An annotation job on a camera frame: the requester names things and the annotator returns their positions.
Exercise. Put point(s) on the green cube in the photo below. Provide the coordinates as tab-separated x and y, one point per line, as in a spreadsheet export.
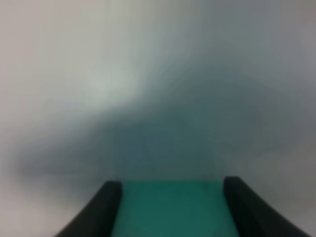
173	209

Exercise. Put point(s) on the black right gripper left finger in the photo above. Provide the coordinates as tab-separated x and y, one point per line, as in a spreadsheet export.
98	217

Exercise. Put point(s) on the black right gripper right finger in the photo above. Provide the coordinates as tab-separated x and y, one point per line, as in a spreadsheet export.
252	216

